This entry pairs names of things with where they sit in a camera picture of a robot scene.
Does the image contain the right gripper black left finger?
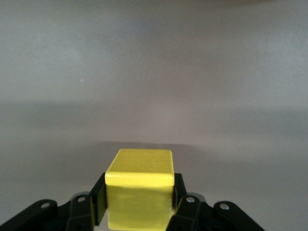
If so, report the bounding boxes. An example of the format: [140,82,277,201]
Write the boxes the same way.
[4,172,108,231]

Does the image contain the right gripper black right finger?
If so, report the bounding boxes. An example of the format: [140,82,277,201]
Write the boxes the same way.
[166,172,265,231]

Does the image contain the yellow block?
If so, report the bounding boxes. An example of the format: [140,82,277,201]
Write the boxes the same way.
[105,148,175,231]

